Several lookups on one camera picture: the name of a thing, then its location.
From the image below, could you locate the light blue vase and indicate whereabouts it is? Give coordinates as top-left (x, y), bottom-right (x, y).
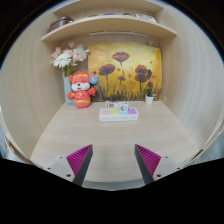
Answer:
top-left (62, 74), bottom-right (76, 107)

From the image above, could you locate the wooden shelf with items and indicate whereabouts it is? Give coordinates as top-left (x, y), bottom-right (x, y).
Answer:
top-left (41, 0), bottom-right (178, 43)

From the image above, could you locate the white light bar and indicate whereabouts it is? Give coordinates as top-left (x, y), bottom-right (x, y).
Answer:
top-left (88, 30), bottom-right (150, 38)

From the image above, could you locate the yellow poppy flower painting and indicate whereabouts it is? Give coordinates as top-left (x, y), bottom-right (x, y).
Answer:
top-left (87, 42), bottom-right (164, 103)

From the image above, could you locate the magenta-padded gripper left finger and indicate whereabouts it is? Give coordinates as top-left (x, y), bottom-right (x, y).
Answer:
top-left (43, 143), bottom-right (94, 187)

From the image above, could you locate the white light bar cord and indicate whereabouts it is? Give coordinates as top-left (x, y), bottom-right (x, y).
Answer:
top-left (147, 34), bottom-right (160, 48)

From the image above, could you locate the pink and white flower bouquet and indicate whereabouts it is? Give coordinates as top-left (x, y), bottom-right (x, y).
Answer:
top-left (50, 40), bottom-right (91, 78)

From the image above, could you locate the small plant in white pot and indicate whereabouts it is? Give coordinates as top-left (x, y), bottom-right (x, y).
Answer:
top-left (143, 85), bottom-right (156, 106)

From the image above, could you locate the white pastel-socket power strip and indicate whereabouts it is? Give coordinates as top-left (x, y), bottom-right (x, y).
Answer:
top-left (98, 106), bottom-right (140, 123)

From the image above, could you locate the red plush toy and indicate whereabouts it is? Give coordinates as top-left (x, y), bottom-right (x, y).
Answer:
top-left (66, 70), bottom-right (99, 110)

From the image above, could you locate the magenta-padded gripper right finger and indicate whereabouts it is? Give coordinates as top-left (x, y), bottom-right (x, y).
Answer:
top-left (134, 143), bottom-right (184, 186)

